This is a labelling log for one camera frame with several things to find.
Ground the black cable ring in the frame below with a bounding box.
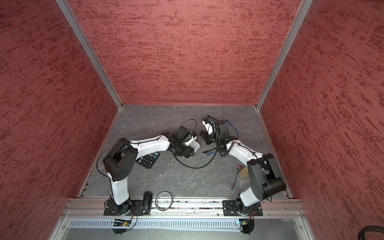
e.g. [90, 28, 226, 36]
[154, 191, 174, 212]

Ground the brown spice jar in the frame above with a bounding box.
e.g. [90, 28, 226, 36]
[238, 167, 249, 180]

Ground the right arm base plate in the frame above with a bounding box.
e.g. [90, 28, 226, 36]
[222, 199, 263, 217]

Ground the black calculator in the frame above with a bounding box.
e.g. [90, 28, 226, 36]
[136, 152, 160, 170]

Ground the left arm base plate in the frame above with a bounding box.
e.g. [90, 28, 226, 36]
[104, 199, 143, 217]

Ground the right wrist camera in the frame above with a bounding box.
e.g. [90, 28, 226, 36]
[202, 121, 215, 135]

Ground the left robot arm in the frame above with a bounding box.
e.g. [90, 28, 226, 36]
[101, 126, 200, 216]

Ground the white small network switch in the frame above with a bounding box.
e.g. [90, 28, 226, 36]
[186, 139, 200, 153]

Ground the aluminium front rail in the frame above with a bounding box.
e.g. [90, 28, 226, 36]
[61, 197, 307, 219]

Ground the blue ethernet cable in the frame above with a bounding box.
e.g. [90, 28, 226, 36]
[203, 119, 240, 157]

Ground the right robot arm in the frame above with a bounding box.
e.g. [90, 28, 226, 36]
[201, 116, 287, 215]

